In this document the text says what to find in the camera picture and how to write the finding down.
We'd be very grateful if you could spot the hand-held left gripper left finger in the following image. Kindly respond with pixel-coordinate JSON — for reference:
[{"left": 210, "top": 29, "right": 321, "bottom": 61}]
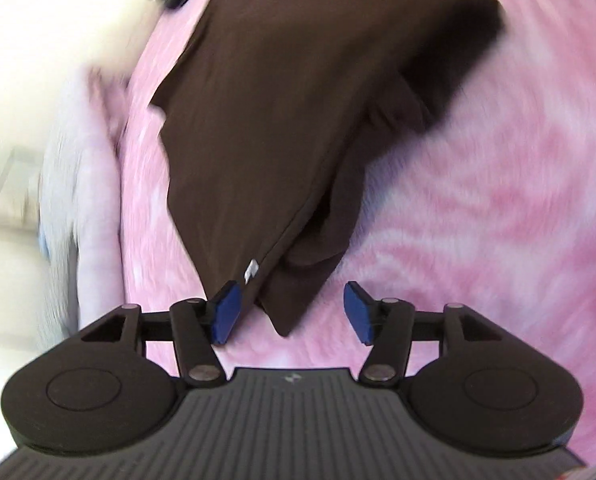
[{"left": 80, "top": 282, "right": 243, "bottom": 389}]

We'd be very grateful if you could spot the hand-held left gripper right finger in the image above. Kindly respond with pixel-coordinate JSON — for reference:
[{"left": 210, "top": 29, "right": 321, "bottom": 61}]
[{"left": 343, "top": 281, "right": 502, "bottom": 387}]

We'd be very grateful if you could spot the brown garment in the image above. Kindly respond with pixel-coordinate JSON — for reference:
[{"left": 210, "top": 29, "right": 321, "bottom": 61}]
[{"left": 149, "top": 0, "right": 507, "bottom": 338}]

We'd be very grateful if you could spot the pink fuzzy blanket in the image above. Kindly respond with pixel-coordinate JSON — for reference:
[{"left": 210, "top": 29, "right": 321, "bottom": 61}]
[{"left": 85, "top": 0, "right": 596, "bottom": 461}]

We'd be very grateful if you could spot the white striped blanket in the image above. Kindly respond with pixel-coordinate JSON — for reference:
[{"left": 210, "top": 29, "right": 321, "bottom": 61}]
[{"left": 36, "top": 67, "right": 125, "bottom": 332}]

